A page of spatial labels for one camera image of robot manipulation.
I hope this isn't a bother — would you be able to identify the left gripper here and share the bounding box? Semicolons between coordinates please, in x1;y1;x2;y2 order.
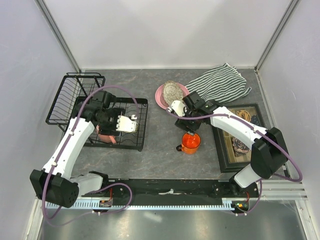
98;108;126;137

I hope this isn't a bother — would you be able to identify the orange mug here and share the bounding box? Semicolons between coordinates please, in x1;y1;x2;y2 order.
176;133;201;155

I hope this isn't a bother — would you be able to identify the speckled grey plate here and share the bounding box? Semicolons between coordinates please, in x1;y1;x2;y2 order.
162;81;184;106

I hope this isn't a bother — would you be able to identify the pink plate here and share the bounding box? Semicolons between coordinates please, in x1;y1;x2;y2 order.
155;83;189;110

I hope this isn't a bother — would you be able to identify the patterned small bowl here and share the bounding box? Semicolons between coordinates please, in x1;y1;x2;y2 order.
127;120;139;133

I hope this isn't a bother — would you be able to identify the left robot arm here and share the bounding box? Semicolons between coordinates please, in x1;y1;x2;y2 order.
29;90;117;208

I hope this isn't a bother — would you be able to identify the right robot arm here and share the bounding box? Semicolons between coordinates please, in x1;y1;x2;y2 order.
167;91;288;197

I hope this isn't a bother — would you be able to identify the pink mug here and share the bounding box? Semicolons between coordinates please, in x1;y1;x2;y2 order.
95;125;117;144

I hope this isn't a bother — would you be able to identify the black glass-lid display box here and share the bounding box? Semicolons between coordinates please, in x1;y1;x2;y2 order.
211;103;265;173

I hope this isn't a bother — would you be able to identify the floral rolled tie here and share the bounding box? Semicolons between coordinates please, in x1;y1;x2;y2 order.
231;137;251;157

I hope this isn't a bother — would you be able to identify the tan rolled tie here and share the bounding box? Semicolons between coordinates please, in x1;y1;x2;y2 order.
236;109;251;122

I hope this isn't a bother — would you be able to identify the striped towel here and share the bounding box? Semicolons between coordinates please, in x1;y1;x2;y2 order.
185;63;252;103

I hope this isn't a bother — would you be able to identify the blue rolled tie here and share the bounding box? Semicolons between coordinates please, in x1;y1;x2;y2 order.
250;115;260;126

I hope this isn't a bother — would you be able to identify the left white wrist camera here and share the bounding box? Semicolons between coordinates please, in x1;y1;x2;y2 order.
115;114;138;133

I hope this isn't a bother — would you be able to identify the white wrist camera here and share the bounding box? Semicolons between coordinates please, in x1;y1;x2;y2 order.
115;114;138;133
166;100;187;117

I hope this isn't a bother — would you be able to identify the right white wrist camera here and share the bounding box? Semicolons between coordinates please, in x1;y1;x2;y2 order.
166;100;187;117

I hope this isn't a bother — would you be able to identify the black wire dish rack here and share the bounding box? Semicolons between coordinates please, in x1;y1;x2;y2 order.
45;72;148;151

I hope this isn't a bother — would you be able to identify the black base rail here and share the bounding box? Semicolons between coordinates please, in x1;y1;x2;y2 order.
79;177;261;207

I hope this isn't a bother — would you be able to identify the white cable duct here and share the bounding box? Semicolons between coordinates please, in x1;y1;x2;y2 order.
46;198;237;211

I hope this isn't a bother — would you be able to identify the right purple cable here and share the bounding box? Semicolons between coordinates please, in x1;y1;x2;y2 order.
166;107;303;217

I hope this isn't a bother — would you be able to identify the purple cable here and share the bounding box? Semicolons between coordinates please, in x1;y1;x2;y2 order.
41;84;140;227
166;107;303;217

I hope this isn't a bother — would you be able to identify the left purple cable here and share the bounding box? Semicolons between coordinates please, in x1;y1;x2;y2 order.
41;84;140;227

